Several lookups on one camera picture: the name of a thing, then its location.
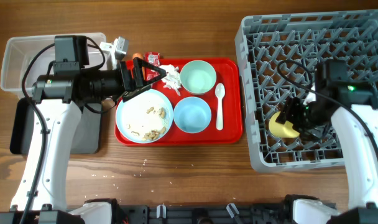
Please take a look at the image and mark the white tissue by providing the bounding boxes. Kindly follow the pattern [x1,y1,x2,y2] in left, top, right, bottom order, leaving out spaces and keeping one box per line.
[160,64,182,96]

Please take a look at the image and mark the black waste tray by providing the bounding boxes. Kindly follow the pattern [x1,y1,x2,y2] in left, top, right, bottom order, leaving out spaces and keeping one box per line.
[9,98,101,155]

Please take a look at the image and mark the peanuts on plate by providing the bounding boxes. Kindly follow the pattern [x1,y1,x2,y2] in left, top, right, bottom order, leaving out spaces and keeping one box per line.
[126,106,167,141]

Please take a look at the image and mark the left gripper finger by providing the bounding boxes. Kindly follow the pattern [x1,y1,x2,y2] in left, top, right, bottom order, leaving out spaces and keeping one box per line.
[121,86,151,102]
[133,57,167,87]

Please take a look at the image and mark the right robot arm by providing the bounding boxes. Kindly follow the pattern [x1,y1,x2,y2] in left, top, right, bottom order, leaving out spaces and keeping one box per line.
[269,59,378,223]

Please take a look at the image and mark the light blue small bowl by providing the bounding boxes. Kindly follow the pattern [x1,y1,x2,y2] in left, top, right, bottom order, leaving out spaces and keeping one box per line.
[173,96,211,134]

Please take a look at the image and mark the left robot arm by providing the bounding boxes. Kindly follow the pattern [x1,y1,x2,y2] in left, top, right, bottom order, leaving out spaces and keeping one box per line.
[0,35,153,223]

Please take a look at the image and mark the white plastic spoon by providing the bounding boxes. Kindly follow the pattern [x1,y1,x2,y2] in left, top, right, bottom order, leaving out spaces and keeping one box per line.
[215,83,226,131]

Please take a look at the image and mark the red serving tray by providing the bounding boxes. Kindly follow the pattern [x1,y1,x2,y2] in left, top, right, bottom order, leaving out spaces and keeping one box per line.
[114,58,243,146]

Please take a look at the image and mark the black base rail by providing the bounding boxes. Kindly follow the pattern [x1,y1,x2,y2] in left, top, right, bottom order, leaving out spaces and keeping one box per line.
[83,198,338,224]

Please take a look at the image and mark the mint green bowl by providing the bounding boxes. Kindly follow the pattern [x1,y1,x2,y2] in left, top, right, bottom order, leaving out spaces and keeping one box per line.
[180,60,217,95]

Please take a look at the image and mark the light blue plate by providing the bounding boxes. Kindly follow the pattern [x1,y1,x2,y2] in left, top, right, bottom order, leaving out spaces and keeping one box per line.
[115,89,173,145]

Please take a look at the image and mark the clear plastic bin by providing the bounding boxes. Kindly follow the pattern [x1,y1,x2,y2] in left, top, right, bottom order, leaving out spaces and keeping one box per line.
[0,32,118,100]

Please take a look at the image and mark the orange carrot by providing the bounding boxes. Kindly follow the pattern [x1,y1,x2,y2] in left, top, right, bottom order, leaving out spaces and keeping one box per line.
[132,52,146,79]

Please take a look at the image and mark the red snack wrapper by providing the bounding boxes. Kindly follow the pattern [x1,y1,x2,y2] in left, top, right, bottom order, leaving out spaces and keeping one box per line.
[144,52,160,81]

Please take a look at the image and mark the grey dishwasher rack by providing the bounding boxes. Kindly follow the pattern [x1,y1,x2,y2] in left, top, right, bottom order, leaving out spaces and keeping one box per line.
[235,9,378,172]

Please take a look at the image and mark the yellow cup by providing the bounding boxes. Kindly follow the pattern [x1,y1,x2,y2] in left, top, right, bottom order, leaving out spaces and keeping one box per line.
[269,112,300,139]

